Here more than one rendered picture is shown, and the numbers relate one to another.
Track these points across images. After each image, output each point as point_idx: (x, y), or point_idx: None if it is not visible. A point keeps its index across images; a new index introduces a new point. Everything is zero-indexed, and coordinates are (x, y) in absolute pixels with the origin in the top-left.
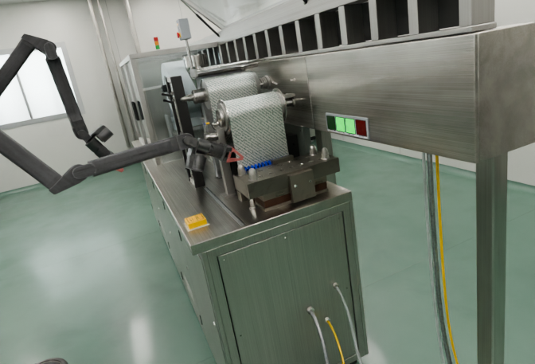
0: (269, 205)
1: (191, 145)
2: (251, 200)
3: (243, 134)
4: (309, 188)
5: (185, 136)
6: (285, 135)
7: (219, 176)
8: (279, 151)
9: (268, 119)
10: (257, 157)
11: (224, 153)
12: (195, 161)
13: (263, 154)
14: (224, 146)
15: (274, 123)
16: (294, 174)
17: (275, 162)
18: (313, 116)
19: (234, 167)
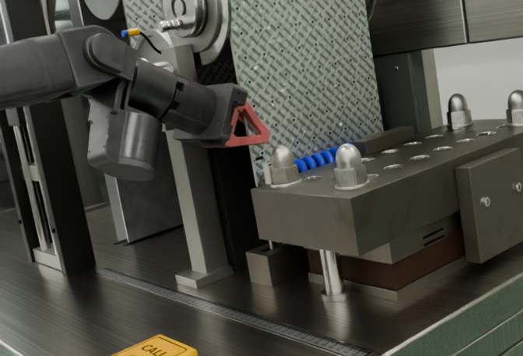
0: (407, 280)
1: (118, 68)
2: (335, 268)
3: (265, 55)
4: (514, 211)
5: (93, 35)
6: (373, 69)
7: (131, 237)
8: (362, 121)
9: (331, 17)
10: (306, 135)
11: (227, 107)
12: (128, 135)
13: (322, 128)
14: (220, 87)
15: (345, 29)
16: (478, 163)
17: (372, 147)
18: (465, 3)
19: (225, 178)
